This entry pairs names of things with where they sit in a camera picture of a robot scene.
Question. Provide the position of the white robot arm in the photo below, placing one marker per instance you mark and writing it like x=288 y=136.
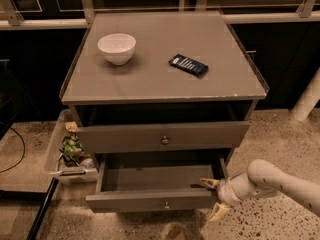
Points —
x=262 y=179

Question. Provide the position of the grey drawer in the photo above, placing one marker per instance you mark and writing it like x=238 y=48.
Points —
x=156 y=181
x=162 y=137

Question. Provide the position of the black metal floor bar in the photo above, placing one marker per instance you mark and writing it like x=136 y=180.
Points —
x=42 y=210

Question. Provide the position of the grey top drawer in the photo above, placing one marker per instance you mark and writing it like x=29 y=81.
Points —
x=162 y=137

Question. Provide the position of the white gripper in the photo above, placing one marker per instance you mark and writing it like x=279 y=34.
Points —
x=224 y=192

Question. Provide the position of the grey drawer cabinet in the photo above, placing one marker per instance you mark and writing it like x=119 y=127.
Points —
x=147 y=89

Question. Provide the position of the white ceramic bowl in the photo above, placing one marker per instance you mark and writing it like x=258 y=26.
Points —
x=117 y=48

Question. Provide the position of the white post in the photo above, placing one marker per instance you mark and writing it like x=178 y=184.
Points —
x=308 y=99

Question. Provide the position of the dark blue snack packet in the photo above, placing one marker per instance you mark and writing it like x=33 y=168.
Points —
x=188 y=65

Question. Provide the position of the green snack bag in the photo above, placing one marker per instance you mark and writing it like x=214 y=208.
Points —
x=71 y=146

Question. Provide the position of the white metal railing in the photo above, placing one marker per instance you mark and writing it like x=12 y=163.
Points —
x=62 y=14

